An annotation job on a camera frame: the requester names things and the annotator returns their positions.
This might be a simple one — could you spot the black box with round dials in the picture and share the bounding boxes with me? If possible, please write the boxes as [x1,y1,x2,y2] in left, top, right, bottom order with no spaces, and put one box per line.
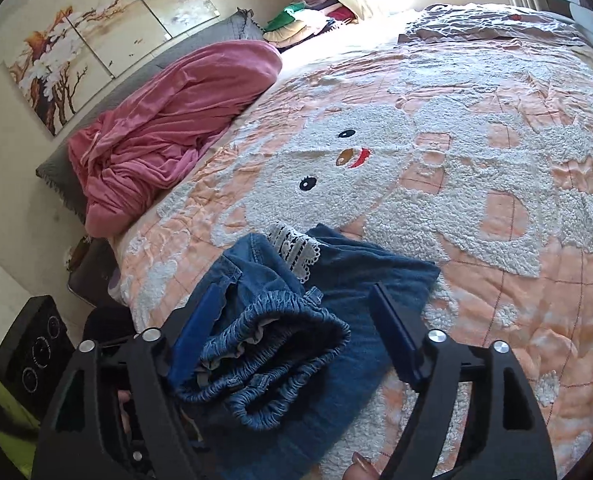
[0,295,76,422]

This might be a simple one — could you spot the pile of colourful clothes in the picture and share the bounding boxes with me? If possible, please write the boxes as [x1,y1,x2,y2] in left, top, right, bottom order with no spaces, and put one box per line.
[261,0,363,49]

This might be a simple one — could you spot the green cloth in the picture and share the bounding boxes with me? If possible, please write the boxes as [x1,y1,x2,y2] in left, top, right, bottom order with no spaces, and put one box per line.
[0,361,40,477]

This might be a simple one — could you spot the grey quilted blanket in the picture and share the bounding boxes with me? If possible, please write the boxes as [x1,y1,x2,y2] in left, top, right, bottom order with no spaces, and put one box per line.
[397,2,593,47]

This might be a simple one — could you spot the pink blanket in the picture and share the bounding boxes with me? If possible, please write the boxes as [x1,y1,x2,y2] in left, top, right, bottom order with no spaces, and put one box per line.
[68,38,284,239]

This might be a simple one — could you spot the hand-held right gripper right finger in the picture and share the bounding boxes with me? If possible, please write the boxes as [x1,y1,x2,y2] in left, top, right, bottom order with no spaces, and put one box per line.
[369,283,559,480]

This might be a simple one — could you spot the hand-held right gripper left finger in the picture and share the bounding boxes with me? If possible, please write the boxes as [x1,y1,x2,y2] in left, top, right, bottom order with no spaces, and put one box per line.
[31,285,227,480]

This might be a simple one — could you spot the peach snowman bedspread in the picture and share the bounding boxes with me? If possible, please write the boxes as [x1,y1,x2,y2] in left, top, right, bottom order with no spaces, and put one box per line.
[107,2,593,480]

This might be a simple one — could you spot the blossom tree painting panel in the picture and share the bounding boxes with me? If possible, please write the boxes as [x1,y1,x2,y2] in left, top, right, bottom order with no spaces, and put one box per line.
[121,0,220,39]
[4,7,116,137]
[66,0,173,79]

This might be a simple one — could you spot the blue pants with lace trim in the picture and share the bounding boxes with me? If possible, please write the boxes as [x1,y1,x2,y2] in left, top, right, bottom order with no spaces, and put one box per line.
[169,221,442,480]

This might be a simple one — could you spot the person's right hand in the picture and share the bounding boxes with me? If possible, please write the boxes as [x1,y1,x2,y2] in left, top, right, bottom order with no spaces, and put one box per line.
[343,451,381,480]

